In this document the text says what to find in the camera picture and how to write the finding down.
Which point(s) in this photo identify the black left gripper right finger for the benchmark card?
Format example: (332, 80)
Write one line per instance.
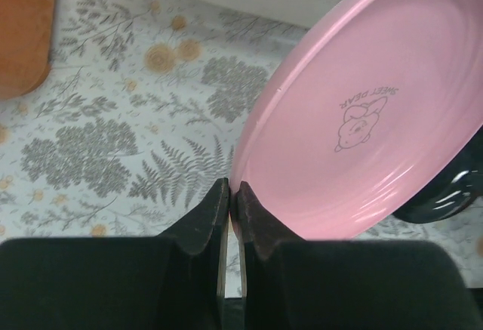
(293, 283)

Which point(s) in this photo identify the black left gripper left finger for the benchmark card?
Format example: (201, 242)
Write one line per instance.
(174, 280)

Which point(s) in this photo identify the glossy black plate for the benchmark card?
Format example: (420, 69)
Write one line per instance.
(456, 187)

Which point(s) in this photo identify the pink plate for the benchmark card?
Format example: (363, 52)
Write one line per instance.
(376, 99)

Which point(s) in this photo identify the orange plastic bin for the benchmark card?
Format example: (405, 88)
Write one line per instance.
(26, 29)

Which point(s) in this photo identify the floral table mat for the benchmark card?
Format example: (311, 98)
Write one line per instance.
(142, 110)

